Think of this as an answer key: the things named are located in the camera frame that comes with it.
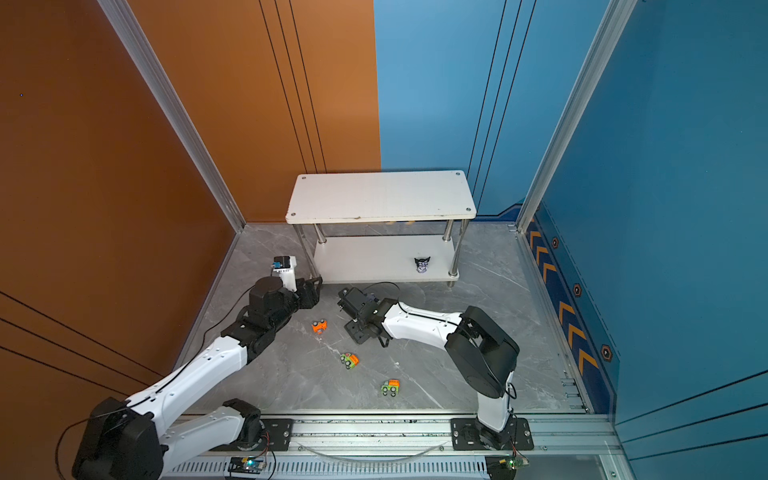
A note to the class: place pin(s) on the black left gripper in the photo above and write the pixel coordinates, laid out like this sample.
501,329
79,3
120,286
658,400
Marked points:
308,296

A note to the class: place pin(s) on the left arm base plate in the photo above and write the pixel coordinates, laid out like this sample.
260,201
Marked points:
274,435

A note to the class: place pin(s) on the circuit board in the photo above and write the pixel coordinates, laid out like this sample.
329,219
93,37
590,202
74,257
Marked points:
246,467
504,467

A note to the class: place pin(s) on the left aluminium corner post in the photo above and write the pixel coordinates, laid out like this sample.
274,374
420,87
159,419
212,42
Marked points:
129,31

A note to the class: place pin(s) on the green orange toy truck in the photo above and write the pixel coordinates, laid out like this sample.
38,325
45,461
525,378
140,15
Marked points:
390,388

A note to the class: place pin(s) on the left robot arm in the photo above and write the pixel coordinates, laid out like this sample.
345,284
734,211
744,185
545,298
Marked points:
140,438

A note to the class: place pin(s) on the black purple Kuromi figure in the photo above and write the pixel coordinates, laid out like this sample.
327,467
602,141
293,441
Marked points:
422,264

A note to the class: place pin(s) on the white two-tier shelf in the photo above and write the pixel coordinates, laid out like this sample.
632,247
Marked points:
318,200

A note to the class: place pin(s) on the aluminium corner post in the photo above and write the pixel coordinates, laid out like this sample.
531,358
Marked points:
609,32
129,31

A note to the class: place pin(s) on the right circuit board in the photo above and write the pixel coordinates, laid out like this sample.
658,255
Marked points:
504,467

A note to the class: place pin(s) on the left circuit board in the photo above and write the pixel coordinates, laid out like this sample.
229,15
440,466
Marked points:
246,467

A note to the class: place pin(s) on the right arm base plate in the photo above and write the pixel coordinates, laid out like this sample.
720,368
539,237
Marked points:
469,434

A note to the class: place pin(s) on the right aluminium corner post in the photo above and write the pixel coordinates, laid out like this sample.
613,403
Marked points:
609,32

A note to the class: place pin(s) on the orange green toy car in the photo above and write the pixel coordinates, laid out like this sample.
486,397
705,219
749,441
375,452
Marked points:
349,360

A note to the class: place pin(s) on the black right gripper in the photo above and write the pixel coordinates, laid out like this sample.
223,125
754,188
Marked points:
353,332

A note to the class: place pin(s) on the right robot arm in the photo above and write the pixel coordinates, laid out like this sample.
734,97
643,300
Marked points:
483,353

